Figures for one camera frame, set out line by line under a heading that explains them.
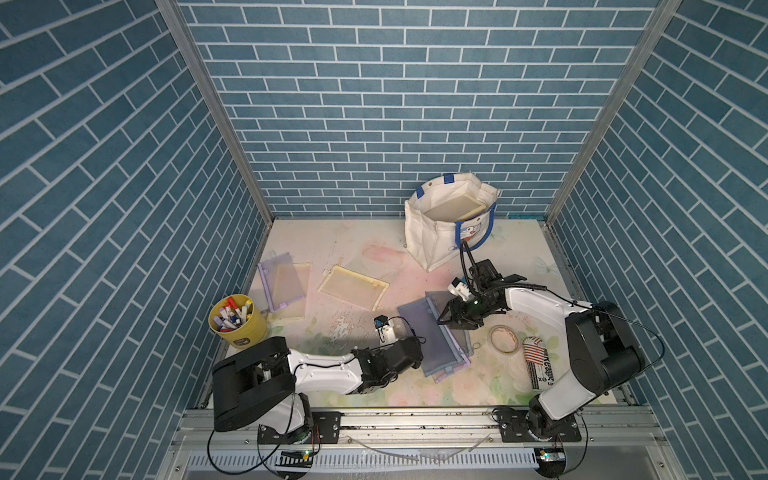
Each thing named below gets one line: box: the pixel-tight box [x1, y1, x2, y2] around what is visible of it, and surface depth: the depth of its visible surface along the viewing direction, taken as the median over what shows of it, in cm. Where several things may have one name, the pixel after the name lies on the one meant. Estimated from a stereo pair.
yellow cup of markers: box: [208, 294, 268, 349], surface depth 82 cm
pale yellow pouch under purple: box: [269, 262, 311, 319], surface depth 98 cm
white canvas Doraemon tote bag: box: [404, 173, 500, 273], surface depth 105 cm
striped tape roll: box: [522, 336, 555, 390], surface depth 84 cm
